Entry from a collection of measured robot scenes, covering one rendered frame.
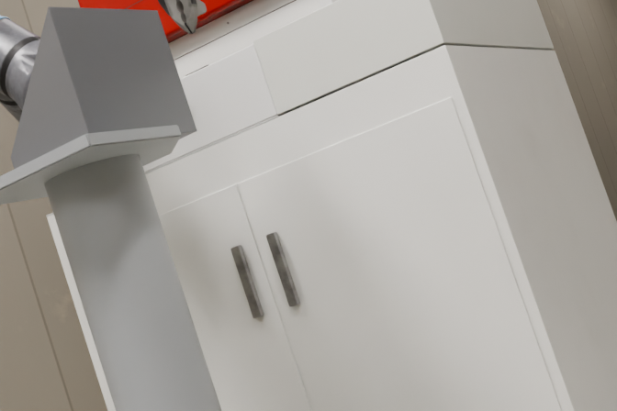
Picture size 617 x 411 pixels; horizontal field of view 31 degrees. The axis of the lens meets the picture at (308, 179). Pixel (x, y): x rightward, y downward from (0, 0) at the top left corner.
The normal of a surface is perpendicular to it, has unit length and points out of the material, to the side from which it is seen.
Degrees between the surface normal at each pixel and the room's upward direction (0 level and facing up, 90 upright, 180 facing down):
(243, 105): 90
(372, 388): 90
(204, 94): 90
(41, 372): 90
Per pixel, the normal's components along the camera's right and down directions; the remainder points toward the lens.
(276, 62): -0.49, 0.09
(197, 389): 0.75, -0.30
